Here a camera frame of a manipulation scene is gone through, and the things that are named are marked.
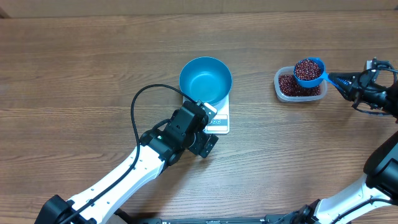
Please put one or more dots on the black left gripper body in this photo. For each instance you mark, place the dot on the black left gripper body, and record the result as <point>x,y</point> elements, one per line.
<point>197,144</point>

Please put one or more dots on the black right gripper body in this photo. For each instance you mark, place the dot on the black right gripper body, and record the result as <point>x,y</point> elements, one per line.
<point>365,91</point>

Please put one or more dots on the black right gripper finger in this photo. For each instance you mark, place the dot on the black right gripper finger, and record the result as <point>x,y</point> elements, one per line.
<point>345,89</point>
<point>343,78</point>

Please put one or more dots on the blue plastic measuring scoop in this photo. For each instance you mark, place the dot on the blue plastic measuring scoop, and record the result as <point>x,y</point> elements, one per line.
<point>315,82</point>

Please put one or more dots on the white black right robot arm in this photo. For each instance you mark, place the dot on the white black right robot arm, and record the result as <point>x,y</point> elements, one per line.
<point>377,187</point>

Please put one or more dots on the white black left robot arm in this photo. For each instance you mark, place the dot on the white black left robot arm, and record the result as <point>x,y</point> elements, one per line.
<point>158,148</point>

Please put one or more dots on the teal plastic bowl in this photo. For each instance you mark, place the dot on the teal plastic bowl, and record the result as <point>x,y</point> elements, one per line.
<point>207,79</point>

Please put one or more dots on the red adzuki beans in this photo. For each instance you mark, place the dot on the red adzuki beans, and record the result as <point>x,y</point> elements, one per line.
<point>306,70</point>

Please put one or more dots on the clear plastic container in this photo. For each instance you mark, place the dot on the clear plastic container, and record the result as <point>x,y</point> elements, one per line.
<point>296,99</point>

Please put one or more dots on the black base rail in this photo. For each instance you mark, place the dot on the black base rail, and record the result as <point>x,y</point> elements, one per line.
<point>287,218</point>

